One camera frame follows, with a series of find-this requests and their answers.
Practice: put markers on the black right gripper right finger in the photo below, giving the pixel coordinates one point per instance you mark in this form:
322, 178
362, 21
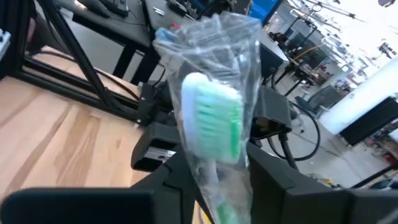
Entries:
311, 208

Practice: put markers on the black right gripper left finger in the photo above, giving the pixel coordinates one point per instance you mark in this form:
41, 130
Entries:
93, 208

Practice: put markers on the green toothbrush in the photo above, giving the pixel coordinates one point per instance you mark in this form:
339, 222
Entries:
211, 124

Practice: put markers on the black cabinet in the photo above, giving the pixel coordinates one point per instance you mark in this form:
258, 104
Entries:
373, 121

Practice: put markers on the grey office chair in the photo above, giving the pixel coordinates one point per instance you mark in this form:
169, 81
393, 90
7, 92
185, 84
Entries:
323, 98

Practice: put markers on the dark grey desk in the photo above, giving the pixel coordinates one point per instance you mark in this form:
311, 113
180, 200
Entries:
124, 28

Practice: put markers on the white column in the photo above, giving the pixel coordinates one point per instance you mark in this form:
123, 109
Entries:
367, 93

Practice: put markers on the black keyboard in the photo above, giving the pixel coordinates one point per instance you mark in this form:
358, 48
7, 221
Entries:
115, 7

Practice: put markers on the grey cabinet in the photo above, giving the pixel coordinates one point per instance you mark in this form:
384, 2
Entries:
273, 56

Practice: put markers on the blue-screen monitor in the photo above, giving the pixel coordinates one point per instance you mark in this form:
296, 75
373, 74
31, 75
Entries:
264, 9

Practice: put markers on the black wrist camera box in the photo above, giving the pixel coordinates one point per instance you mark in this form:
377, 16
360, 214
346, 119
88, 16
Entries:
273, 105

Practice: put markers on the black aluminium table frame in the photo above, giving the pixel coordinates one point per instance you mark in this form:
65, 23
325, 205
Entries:
79, 56

